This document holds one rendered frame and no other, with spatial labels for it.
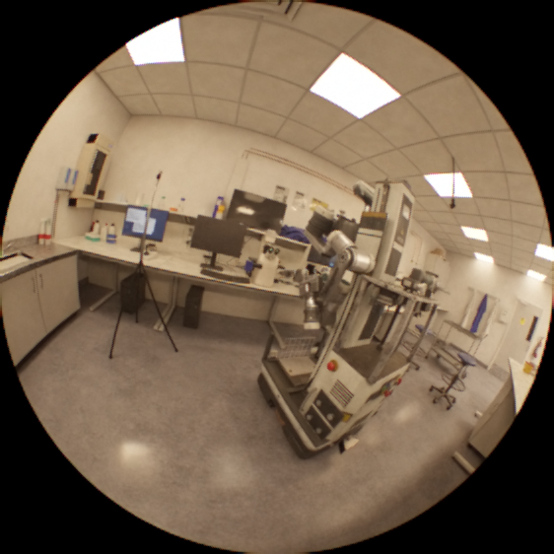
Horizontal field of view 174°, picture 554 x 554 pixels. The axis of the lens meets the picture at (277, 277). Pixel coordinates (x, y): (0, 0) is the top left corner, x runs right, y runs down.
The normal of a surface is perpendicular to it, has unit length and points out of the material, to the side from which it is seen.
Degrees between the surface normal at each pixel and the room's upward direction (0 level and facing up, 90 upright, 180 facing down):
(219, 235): 86
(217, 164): 90
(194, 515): 0
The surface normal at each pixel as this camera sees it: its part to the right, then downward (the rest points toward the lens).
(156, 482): 0.27, -0.94
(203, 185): 0.27, 0.27
